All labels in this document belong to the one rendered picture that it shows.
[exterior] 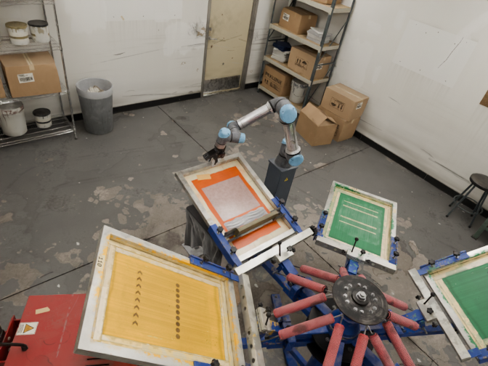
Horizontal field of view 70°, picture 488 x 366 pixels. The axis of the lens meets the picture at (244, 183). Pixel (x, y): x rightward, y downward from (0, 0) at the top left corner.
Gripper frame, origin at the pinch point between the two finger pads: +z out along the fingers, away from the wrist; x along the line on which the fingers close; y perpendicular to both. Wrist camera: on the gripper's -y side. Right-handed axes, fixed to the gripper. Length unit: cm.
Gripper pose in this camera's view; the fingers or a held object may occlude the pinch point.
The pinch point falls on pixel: (210, 163)
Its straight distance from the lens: 266.3
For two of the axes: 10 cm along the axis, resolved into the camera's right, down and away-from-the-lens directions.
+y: 7.7, -2.9, 5.6
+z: -3.2, 5.9, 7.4
